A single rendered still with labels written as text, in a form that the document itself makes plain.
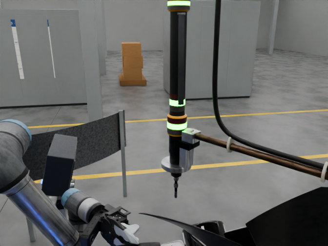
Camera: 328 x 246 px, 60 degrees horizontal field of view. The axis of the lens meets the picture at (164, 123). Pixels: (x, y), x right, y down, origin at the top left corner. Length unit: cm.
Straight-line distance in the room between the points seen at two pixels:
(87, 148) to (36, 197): 178
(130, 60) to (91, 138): 620
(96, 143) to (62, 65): 415
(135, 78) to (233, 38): 325
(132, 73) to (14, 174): 799
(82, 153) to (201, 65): 474
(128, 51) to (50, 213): 789
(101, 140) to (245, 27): 520
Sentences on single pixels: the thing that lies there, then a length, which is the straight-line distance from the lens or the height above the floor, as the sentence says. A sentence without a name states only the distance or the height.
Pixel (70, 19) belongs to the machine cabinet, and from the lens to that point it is 658.
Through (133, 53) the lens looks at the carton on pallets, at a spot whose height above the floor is 93.
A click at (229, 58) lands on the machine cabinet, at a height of 100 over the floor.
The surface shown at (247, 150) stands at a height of 155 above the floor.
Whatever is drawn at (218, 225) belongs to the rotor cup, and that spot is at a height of 126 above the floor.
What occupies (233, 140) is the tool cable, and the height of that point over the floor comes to 156.
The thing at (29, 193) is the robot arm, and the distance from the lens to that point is 88.
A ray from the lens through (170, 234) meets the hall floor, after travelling 271.
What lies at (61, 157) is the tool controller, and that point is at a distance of 127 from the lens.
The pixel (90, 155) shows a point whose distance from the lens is 269.
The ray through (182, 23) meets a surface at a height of 177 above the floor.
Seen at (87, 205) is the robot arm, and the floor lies 121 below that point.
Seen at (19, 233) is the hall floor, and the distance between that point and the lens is 302.
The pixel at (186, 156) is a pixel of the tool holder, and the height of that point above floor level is 149.
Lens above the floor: 177
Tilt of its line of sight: 19 degrees down
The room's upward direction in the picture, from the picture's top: straight up
